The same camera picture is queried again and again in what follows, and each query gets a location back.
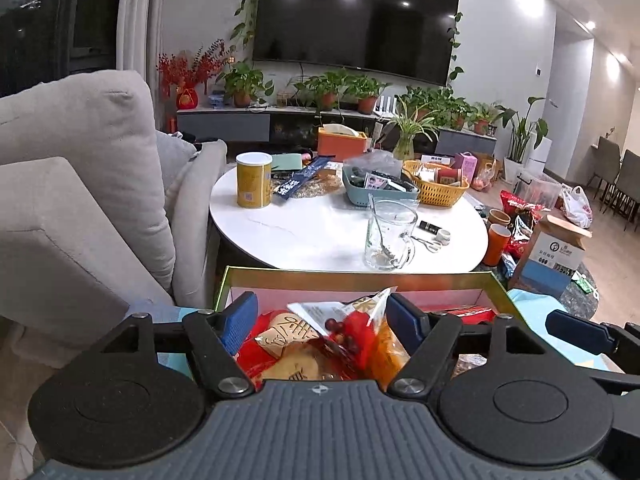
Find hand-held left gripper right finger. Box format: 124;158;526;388
386;292;546;401

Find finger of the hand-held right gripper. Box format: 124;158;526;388
546;309;618;357

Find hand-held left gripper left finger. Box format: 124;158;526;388
90;291;258;401

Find red orange snack bag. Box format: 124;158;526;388
370;320;412;387

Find green cardboard box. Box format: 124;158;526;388
214;266;526;361

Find red labelled snack packet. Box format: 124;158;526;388
430;305;497;324

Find dark marble round table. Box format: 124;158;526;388
480;260;601;321

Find small green packets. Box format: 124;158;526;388
572;272;598;298

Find brown blue cardboard box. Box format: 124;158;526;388
515;215;593;301

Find glass measuring jug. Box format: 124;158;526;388
364;200;418;271

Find metal spoon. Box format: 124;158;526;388
370;195;401;266

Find white round table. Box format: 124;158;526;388
209;160;489;273

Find white plastic bag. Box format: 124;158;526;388
561;185;593;228

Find red black snack bag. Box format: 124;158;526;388
500;191;543;261

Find yellow woven basket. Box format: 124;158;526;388
402;160;471;208

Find blue grey plastic tray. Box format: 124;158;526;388
342;162;421;208

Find yellow canister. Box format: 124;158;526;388
236;152;273;209

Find clear storage box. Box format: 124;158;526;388
515;170;563;208

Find dark blue long packet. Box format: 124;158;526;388
272;156;341;201

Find pink carton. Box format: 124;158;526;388
452;152;476;186

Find grey cushion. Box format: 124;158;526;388
155;130;198;191

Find white appliance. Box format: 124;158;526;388
527;137;553;171

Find orange tissue box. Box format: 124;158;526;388
317;124;368;162

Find spider plant in glass vase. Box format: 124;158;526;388
385;110;441;161

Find grey television cabinet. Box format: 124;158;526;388
176;105;498;158

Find tall plant in white pot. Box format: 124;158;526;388
495;96;549;183

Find row of potted plants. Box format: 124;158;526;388
400;85;501;136

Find beige sofa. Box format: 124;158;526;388
0;70;228;366

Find potted green plant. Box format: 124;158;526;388
345;75;391;115
216;62;275;108
290;70;348;111

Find red berry flower arrangement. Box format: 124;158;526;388
156;39;228;110

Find hanging vine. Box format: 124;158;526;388
447;10;466;81
230;0;278;56

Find black television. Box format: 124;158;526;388
252;0;461;87

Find white curtain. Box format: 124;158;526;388
117;0;166;131

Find dark window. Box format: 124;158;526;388
0;0;126;98

